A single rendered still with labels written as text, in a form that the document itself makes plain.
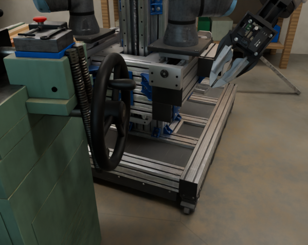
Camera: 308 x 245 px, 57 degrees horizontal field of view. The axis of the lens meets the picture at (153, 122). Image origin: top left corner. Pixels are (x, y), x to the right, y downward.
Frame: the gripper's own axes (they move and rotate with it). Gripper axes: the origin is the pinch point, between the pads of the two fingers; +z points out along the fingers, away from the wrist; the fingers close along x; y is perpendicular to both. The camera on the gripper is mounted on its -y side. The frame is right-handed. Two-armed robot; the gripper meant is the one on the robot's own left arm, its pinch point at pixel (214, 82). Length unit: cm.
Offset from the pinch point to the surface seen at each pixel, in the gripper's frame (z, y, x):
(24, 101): 28.1, 7.7, -30.2
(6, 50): 22.6, 4.2, -42.3
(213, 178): 38, -104, 35
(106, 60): 10.2, 5.1, -21.1
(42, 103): 26.1, 7.2, -26.8
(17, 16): 72, -312, -273
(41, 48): 16.0, 9.0, -32.5
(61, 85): 20.3, 6.8, -25.7
